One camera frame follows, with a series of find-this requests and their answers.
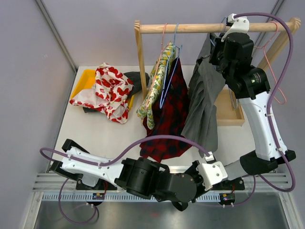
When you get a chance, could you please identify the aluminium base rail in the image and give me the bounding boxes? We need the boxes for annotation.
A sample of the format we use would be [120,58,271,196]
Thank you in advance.
[25,159,305,229]

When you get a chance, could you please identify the blue wire hanger plaid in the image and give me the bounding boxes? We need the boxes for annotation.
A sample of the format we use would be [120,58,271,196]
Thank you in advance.
[159,23,183,109]

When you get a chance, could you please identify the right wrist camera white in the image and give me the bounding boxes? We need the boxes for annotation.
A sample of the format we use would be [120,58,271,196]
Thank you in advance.
[221,13,250,42]

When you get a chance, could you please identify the dark grey dotted skirt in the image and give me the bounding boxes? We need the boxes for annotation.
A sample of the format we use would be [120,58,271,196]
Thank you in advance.
[83,72,150,113]

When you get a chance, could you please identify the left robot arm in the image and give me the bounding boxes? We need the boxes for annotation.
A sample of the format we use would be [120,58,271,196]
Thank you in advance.
[51,139,212,211]

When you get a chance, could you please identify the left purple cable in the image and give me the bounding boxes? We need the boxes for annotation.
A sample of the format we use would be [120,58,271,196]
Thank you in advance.
[39,135,210,222]

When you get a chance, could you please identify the blue wire hanger grey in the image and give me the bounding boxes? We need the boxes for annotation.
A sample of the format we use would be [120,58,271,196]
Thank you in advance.
[209,33,238,110]

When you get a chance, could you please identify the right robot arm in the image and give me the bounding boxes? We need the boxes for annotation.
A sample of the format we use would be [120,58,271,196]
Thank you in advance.
[209,32,296,189]

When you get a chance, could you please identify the wooden clothes rack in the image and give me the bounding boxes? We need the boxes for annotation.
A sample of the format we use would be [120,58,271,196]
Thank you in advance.
[134,21,288,126]

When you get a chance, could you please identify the yellow plastic tray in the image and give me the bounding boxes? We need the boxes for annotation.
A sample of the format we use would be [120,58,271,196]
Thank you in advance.
[71,70,129,104]

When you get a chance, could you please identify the lemon print skirt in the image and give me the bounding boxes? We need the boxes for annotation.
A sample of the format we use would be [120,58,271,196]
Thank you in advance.
[136,42,175,130]

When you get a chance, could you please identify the red plaid skirt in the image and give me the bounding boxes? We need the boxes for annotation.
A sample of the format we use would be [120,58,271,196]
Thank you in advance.
[140,58,191,162]

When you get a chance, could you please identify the red floral white skirt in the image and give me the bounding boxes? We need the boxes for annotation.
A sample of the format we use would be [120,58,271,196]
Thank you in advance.
[69,62,133,124]

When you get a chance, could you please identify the pink wire hanger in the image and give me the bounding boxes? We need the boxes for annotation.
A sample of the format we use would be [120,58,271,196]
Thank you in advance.
[253,21,286,105]
[144,22,169,109]

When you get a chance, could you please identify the grey pleated skirt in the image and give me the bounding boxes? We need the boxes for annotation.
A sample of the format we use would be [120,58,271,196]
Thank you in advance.
[182,33,225,152]

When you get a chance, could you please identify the blue wire hanger floral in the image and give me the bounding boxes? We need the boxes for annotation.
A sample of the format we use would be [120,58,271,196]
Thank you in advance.
[221,17,228,33]

